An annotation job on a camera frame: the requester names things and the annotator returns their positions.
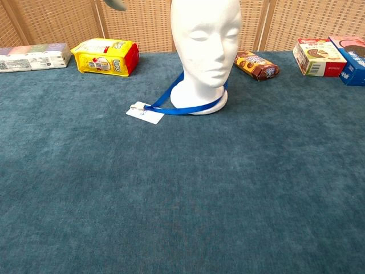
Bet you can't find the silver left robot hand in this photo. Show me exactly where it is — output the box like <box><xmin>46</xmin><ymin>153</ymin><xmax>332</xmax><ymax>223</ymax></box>
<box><xmin>103</xmin><ymin>0</ymin><xmax>128</xmax><ymax>12</ymax></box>

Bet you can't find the white ID badge card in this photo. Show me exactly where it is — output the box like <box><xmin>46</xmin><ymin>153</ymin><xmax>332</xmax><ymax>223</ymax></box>
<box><xmin>125</xmin><ymin>101</ymin><xmax>165</xmax><ymax>125</ymax></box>

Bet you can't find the blue lanyard strap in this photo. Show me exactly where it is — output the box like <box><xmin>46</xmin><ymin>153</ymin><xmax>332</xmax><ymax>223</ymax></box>
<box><xmin>144</xmin><ymin>71</ymin><xmax>229</xmax><ymax>116</ymax></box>

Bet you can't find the white foam mannequin head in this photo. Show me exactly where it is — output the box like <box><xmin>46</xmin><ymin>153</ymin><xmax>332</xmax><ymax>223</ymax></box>
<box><xmin>170</xmin><ymin>0</ymin><xmax>242</xmax><ymax>115</ymax></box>

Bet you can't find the yellow Lipo biscuit bag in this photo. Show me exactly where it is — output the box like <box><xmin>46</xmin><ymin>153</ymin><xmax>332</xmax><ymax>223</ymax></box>
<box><xmin>70</xmin><ymin>38</ymin><xmax>140</xmax><ymax>77</ymax></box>

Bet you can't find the wicker folding screen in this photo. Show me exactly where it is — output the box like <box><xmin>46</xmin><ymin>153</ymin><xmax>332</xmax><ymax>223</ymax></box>
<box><xmin>0</xmin><ymin>0</ymin><xmax>365</xmax><ymax>54</ymax></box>

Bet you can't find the multicolour tissue pack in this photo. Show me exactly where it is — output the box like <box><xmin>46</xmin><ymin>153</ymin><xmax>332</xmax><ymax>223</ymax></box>
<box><xmin>0</xmin><ymin>42</ymin><xmax>71</xmax><ymax>74</ymax></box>

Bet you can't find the brown chocolate cookie pack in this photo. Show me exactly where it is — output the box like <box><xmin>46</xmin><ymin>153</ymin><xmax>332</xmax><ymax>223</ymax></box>
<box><xmin>233</xmin><ymin>51</ymin><xmax>280</xmax><ymax>82</ymax></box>

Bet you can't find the teal table cloth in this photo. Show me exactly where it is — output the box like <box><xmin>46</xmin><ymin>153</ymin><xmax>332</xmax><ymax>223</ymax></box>
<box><xmin>0</xmin><ymin>51</ymin><xmax>365</xmax><ymax>274</ymax></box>

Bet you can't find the red white pie box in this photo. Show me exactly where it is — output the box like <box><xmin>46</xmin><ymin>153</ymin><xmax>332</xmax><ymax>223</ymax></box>
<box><xmin>293</xmin><ymin>38</ymin><xmax>347</xmax><ymax>77</ymax></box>

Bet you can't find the blue pink Oreo box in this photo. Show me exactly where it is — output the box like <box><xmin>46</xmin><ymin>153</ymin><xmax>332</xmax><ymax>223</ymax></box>
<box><xmin>328</xmin><ymin>35</ymin><xmax>365</xmax><ymax>86</ymax></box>

